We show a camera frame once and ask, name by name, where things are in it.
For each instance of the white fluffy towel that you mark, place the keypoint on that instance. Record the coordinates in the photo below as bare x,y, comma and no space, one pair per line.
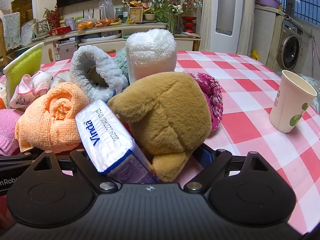
150,52

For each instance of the pink towel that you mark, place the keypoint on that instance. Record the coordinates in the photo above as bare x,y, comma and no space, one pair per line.
7,130

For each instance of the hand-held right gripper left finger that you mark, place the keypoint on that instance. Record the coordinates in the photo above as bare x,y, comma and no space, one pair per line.
83,166

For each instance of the red box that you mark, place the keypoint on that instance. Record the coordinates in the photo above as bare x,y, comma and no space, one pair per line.
60,30

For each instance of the grey washing machine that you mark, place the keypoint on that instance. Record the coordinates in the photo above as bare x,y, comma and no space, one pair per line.
290,47

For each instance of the cream television cabinet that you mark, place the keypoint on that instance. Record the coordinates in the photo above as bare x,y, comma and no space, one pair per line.
150,26

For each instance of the gold photo frame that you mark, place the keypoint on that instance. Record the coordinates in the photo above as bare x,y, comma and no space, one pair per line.
135,15

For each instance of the light blue fluffy cloth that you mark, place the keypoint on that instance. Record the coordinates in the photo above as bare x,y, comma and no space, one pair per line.
105,65

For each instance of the bunch of pink flowers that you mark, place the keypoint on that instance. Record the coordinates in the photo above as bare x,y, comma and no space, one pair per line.
175,7

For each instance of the orange towel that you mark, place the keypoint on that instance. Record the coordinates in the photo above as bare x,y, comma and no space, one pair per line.
50,120

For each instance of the pink knitted hat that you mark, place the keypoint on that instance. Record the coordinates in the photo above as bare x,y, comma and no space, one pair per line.
212,97

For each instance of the red candle holder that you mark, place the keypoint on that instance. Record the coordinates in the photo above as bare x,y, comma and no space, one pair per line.
188,23

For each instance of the lime green cloth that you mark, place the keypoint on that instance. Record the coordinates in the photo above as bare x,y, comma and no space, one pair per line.
27,67

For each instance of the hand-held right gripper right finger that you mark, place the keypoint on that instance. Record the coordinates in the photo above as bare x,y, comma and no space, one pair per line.
203,156

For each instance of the white blue tissue pack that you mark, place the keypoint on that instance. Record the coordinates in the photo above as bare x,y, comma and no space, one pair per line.
105,135

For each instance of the white standing air conditioner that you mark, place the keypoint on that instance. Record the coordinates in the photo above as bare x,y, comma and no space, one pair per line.
225,10

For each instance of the bananas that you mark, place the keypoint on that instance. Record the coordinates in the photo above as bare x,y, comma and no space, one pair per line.
115,23

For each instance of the clear plastic bag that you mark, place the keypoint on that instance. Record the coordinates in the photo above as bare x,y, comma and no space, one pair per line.
106,10

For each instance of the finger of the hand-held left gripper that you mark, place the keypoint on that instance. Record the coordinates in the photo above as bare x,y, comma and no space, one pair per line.
15,157

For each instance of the front-load washing machine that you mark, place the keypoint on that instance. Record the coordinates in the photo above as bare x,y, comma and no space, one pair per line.
265,30

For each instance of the teal knitted cloth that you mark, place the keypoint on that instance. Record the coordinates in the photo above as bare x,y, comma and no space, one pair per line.
122,62

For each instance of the chair with knitted cover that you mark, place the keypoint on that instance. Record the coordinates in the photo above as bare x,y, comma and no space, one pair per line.
11,30

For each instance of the purple basin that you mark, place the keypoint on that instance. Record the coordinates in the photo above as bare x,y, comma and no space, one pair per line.
267,0

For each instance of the bag of oranges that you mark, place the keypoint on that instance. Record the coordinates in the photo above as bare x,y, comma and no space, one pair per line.
86,25

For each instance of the red berry branches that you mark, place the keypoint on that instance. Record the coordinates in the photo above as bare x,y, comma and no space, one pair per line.
53,16

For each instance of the white pink baby mittens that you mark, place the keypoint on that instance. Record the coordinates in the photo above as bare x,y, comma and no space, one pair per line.
27,87

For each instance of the white paper cup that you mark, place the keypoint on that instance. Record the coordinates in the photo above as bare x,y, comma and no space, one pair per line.
290,100

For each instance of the yellow bottle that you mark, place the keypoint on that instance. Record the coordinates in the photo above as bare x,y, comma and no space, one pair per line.
254,54

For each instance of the red white checked tablecloth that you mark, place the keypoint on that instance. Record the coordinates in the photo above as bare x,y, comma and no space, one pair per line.
250,92

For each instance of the crumpled clear plastic sheet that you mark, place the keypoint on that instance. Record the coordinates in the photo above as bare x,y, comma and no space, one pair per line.
312,85

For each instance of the small white plant pot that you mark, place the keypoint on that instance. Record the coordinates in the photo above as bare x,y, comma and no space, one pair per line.
150,17

